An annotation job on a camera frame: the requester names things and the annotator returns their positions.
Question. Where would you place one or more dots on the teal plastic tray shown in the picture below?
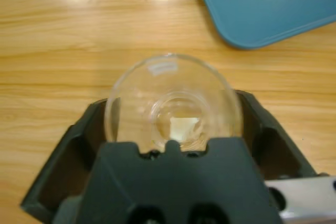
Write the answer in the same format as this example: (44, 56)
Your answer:
(262, 3)

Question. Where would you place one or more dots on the clear glass cup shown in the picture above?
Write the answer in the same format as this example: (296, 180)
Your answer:
(170, 85)

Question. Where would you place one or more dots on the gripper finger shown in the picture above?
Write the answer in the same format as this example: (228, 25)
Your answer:
(68, 161)
(278, 153)

